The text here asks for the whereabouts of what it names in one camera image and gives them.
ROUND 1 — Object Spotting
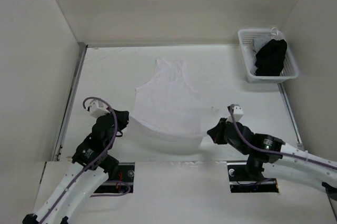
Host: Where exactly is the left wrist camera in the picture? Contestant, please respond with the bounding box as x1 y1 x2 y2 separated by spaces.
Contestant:
87 99 108 119

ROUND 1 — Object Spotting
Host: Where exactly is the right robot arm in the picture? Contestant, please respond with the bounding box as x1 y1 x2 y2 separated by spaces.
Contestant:
207 118 336 200

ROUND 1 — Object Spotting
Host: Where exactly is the black tank top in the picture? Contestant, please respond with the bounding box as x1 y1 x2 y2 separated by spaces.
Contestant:
255 39 288 77

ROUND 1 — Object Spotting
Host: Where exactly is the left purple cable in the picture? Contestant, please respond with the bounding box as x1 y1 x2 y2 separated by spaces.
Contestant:
39 96 132 224

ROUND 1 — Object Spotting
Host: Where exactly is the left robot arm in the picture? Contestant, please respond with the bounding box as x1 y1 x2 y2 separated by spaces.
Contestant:
22 109 129 223

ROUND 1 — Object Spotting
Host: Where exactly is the white plastic laundry basket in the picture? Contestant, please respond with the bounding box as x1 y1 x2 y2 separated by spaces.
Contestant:
237 27 299 84

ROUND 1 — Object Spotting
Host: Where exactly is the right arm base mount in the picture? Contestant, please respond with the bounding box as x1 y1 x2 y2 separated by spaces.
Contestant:
227 162 279 194

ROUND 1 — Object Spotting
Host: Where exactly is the grey white garment in basket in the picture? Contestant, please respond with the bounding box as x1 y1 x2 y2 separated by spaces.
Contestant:
252 35 272 55

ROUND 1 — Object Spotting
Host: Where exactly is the white tank top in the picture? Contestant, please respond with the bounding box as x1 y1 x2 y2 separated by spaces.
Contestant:
129 58 206 147

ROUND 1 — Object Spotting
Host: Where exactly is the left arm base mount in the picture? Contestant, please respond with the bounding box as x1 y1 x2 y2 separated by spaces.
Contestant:
94 162 135 196

